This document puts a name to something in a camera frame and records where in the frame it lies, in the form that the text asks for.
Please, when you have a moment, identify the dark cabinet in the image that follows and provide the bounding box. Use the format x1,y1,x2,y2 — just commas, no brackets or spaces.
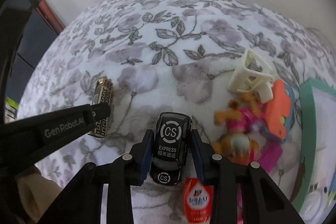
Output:
5,0,66,109

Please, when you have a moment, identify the cream hair clip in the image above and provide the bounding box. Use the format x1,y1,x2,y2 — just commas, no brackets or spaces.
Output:
227,49,275,104

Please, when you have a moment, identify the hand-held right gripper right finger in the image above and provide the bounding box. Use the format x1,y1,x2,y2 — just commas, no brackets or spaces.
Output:
189,129,302,224

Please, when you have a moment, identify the pink brown dog figure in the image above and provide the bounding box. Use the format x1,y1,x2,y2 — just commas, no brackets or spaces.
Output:
212,93,265,165

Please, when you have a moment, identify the green box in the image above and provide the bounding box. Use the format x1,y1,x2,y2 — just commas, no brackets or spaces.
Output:
5,97,20,122

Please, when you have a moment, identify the gold patterned lighter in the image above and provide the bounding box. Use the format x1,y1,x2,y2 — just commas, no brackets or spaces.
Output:
87,76,114,138

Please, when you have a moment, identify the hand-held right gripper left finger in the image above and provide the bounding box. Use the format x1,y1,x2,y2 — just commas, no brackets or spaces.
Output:
37,130,155,224

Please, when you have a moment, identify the person's left forearm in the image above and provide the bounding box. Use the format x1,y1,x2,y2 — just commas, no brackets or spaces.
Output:
16,165,63,224

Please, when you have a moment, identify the black toy car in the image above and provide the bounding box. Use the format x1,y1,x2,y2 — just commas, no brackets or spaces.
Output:
149,112,192,185

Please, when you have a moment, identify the red white glue bottle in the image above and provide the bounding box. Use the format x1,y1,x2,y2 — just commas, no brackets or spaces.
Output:
182,177,214,224

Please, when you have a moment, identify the small orange blue toy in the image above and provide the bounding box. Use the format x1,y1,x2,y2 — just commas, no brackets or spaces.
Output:
264,80,296,143

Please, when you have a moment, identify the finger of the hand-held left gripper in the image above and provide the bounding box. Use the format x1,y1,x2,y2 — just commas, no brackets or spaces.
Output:
88,103,111,126

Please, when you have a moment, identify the white charger plug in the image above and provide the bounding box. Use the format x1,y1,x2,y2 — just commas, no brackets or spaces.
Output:
308,182,330,195

